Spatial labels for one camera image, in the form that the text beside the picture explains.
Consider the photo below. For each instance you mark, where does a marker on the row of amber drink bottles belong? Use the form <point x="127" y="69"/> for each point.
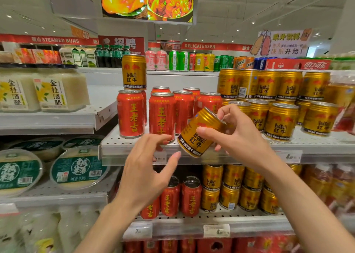
<point x="330" y="183"/>

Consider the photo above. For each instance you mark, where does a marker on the red cola carton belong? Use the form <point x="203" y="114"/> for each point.
<point x="298" y="64"/>

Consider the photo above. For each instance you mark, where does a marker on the row of white green cartons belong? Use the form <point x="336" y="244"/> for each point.
<point x="79" y="57"/>

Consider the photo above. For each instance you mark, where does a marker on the red herbal drink can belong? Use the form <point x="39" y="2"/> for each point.
<point x="151" y="209"/>
<point x="169" y="198"/>
<point x="191" y="197"/>

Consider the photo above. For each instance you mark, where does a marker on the group of orange cans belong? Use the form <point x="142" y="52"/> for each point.
<point x="244" y="62"/>

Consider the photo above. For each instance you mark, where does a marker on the red banner sign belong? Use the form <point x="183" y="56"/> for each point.
<point x="199" y="46"/>
<point x="50" y="40"/>

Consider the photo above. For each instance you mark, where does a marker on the stack of small gold cans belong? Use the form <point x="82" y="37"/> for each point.
<point x="235" y="189"/>

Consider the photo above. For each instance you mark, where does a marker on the white price tag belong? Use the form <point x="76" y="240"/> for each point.
<point x="216" y="231"/>
<point x="137" y="231"/>
<point x="160" y="158"/>
<point x="289" y="156"/>

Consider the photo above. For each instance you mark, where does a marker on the white top shelf board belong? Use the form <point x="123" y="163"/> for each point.
<point x="172" y="73"/>

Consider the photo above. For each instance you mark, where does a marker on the row of red tea cans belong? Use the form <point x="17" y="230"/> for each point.
<point x="162" y="116"/>

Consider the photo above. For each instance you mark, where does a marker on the white metal shelf board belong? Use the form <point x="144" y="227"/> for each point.
<point x="69" y="116"/>
<point x="319" y="146"/>
<point x="52" y="196"/>
<point x="249" y="223"/>

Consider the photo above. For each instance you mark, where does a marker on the white rice tub yellow label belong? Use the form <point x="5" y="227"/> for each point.
<point x="16" y="90"/>
<point x="59" y="90"/>

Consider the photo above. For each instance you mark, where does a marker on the row of dark green bottles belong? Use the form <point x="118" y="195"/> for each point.
<point x="112" y="55"/>

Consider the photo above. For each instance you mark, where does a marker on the round tub green lid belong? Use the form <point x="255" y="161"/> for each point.
<point x="38" y="147"/>
<point x="79" y="168"/>
<point x="18" y="172"/>
<point x="81" y="141"/>

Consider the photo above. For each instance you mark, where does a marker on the row of orange packets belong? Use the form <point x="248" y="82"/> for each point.
<point x="36" y="55"/>

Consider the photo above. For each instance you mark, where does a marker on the yellow drink can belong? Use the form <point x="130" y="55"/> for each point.
<point x="199" y="62"/>
<point x="210" y="62"/>

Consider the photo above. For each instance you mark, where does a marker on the pink drink can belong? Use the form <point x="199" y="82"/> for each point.
<point x="150" y="60"/>
<point x="162" y="60"/>

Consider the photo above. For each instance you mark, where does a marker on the person's left thumb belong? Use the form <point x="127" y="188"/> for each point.
<point x="170" y="165"/>

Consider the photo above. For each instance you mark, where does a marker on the white juice bottle sign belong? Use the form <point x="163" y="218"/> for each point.
<point x="281" y="42"/>

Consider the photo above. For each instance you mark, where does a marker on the wrapped pack of amber bottles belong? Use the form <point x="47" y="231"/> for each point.
<point x="342" y="105"/>

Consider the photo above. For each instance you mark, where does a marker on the person's right forearm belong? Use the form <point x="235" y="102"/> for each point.
<point x="307" y="208"/>

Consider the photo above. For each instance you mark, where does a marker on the group of gold cans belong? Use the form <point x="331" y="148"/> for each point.
<point x="280" y="100"/>

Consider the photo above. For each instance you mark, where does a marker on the person's right hand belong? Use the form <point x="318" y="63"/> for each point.
<point x="244" y="141"/>

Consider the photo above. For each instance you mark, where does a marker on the person's left hand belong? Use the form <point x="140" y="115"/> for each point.
<point x="141" y="175"/>

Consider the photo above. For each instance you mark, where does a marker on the row of red drink packs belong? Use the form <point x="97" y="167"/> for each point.
<point x="210" y="246"/>

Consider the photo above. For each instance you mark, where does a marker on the green drink can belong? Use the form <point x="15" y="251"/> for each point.
<point x="173" y="60"/>
<point x="184" y="61"/>

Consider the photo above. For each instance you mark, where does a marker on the group of dark green cans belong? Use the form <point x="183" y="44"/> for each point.
<point x="223" y="62"/>

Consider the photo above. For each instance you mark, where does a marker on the person's right thumb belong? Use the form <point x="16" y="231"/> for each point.
<point x="212" y="134"/>

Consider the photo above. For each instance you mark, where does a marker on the pile of clear white bags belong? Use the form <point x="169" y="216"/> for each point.
<point x="41" y="230"/>

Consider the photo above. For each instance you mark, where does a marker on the gold energy drink can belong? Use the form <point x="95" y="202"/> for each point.
<point x="134" y="72"/>
<point x="198" y="134"/>

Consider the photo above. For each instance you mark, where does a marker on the red poster with chef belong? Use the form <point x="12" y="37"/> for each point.
<point x="122" y="45"/>

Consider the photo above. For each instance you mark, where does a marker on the group of blue cans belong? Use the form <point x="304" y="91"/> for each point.
<point x="260" y="63"/>

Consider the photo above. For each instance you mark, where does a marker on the person's left forearm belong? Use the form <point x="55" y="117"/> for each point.
<point x="102" y="227"/>

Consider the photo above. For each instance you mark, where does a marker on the hanging food picture screen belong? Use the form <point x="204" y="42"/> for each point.
<point x="147" y="1"/>

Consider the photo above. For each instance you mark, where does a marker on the row of pale green bottles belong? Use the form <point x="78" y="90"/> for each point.
<point x="343" y="60"/>

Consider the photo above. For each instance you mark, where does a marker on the slim red drink can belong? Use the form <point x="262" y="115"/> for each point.
<point x="192" y="62"/>

